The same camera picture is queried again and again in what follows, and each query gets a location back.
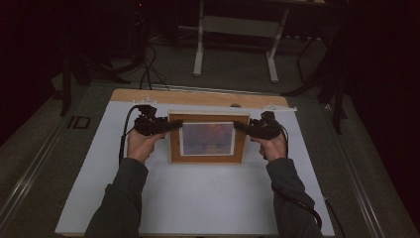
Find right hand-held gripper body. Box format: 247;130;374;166
250;103;298;140

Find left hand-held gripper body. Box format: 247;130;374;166
131;96;166;137

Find wooden picture frame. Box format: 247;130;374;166
167;111;252;166

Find person's right hand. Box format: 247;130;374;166
250;131;288;163

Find person's left hand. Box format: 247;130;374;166
126;130;166;165

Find black floor plate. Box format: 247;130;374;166
66;115;92;130

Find black metal stand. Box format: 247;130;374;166
58;54;132;117
280;31;352;136

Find white table mat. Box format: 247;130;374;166
53;100;336;237

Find dark equipment tower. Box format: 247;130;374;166
128;0;151;64

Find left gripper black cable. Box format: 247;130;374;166
117;104;142;167

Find black floor cables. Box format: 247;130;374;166
138;42;171;91

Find white metal table frame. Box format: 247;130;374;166
192;0;290;84

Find metal floor rail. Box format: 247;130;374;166
0;108;73;226
321;103;386;238

